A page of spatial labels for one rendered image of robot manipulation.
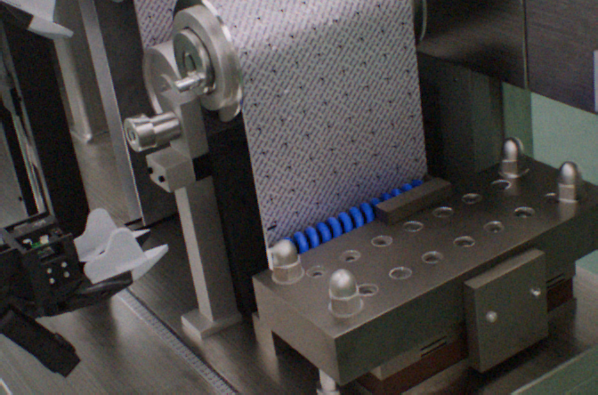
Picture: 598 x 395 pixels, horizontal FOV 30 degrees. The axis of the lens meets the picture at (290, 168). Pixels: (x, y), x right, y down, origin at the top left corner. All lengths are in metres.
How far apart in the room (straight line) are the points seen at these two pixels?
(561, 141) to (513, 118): 2.13
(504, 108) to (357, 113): 0.40
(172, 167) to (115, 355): 0.26
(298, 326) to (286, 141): 0.21
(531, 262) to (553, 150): 2.50
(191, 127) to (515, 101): 0.57
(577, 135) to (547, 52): 2.54
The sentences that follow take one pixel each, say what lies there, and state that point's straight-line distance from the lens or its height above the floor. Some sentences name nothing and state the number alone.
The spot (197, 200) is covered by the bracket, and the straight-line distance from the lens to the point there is 1.29.
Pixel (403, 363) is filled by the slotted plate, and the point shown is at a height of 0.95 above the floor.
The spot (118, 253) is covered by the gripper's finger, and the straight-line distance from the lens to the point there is 1.13.
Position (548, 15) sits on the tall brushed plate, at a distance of 1.24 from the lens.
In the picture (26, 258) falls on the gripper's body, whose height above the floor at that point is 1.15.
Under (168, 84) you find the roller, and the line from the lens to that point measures 1.33.
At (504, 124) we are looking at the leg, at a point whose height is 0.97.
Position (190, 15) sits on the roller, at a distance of 1.19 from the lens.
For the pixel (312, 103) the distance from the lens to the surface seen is 1.23.
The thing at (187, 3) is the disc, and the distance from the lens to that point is 1.21.
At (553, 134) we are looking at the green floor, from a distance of 3.81.
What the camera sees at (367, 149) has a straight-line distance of 1.29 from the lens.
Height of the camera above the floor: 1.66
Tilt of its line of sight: 26 degrees down
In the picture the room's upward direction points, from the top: 9 degrees counter-clockwise
